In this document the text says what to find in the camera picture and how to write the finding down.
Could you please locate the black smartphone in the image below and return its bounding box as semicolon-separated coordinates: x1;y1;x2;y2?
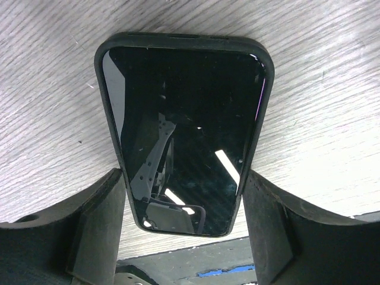
94;32;275;238

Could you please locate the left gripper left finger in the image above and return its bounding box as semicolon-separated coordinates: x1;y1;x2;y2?
1;169;126;284

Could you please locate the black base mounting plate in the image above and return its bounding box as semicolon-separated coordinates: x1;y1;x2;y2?
114;237;258;285

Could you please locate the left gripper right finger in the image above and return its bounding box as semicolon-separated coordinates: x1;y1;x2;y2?
243;170;379;284

